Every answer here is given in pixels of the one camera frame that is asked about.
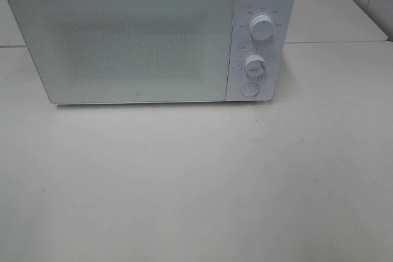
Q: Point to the white microwave door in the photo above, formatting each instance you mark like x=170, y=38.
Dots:
x=121, y=51

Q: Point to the white timer knob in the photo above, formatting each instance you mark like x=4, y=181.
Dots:
x=254, y=66

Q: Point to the round white door button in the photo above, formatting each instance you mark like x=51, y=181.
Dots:
x=250, y=90

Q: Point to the upper white power knob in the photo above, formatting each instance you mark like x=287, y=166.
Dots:
x=261, y=26

